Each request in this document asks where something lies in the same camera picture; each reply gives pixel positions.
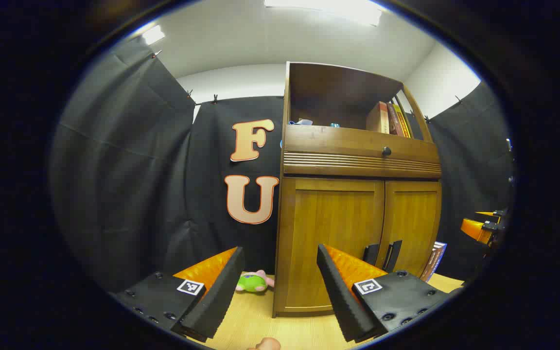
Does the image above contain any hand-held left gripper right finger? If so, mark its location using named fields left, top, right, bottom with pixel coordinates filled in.
left=316, top=244, right=464, bottom=343

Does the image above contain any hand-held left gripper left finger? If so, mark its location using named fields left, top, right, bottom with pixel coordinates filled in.
left=110, top=246, right=245, bottom=343

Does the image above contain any wooden cabinet door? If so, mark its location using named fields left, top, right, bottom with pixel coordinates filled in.
left=280, top=177, right=386, bottom=312
left=382, top=181, right=442, bottom=279

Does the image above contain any wooden double-door shoe cabinet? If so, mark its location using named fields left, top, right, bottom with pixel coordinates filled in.
left=273, top=61, right=443, bottom=318

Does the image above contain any wooden cabinet drawer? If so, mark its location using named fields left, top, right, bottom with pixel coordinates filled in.
left=284, top=125, right=442, bottom=178

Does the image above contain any green and pink plush toy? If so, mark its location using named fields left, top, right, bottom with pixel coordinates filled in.
left=235, top=270, right=276, bottom=293

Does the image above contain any blue book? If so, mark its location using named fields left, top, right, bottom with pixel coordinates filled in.
left=420, top=242, right=448, bottom=282

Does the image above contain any yellow book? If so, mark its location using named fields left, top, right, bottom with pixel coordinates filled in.
left=393, top=104, right=412, bottom=139

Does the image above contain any dark red book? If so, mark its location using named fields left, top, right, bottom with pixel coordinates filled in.
left=387, top=103, right=402, bottom=136

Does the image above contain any large ceiling light panel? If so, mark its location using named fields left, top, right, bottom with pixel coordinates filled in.
left=264, top=0, right=383, bottom=26

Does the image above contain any small ceiling light panel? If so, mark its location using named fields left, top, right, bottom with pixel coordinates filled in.
left=141, top=25, right=166, bottom=45

